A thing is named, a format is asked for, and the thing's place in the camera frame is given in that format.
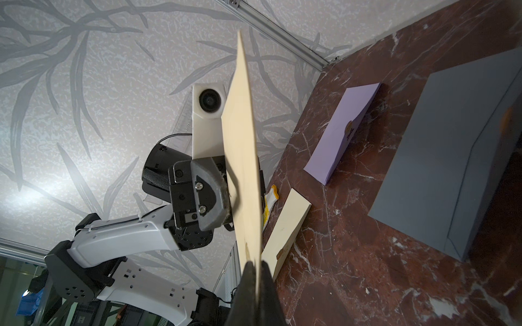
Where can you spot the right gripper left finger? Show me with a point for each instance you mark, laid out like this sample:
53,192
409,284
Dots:
244,307

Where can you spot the horizontal aluminium frame bar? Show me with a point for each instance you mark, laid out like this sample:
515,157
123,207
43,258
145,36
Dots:
274,32

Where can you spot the grey envelope with gold seal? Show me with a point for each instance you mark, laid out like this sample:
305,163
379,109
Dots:
453,153

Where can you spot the pale yellow envelope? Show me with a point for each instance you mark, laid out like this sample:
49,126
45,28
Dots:
284,234

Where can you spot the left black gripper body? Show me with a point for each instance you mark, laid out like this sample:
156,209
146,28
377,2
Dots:
182,194

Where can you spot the tan kraft envelope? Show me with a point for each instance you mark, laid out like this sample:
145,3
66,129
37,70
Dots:
242,167

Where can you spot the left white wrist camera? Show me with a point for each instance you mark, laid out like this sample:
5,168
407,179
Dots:
208,101

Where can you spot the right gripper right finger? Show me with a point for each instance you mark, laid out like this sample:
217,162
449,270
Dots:
270,310

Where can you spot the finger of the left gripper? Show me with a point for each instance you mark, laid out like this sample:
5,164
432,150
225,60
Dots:
211,194

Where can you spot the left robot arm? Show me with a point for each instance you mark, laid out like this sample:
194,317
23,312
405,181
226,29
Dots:
97,263

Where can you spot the lilac envelope with gold seal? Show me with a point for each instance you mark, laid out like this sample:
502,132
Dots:
340,131

